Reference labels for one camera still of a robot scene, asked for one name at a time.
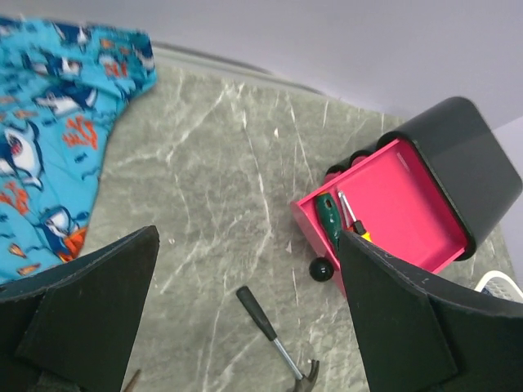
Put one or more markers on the blue shark print cloth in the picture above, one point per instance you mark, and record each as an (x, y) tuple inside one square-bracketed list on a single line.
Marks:
[(63, 87)]

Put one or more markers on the pink top drawer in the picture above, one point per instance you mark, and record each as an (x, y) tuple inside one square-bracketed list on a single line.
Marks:
[(392, 193)]

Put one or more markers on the black handle claw hammer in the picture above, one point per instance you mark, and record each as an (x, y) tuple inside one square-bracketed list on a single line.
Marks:
[(302, 382)]

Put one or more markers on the green handle screwdriver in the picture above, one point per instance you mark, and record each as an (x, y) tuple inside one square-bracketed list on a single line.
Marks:
[(329, 218)]

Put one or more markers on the white perforated basket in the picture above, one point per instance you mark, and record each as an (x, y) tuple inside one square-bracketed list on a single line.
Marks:
[(498, 284)]

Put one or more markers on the yellow handle screwdriver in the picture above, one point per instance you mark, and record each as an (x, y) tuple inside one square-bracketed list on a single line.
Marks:
[(352, 223)]

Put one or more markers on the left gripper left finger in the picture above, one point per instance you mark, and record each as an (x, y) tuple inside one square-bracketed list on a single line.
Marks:
[(79, 320)]

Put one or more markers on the black drawer cabinet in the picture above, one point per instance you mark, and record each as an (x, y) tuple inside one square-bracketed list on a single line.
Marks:
[(466, 161)]

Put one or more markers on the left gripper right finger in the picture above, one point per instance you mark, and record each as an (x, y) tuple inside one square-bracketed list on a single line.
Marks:
[(417, 331)]

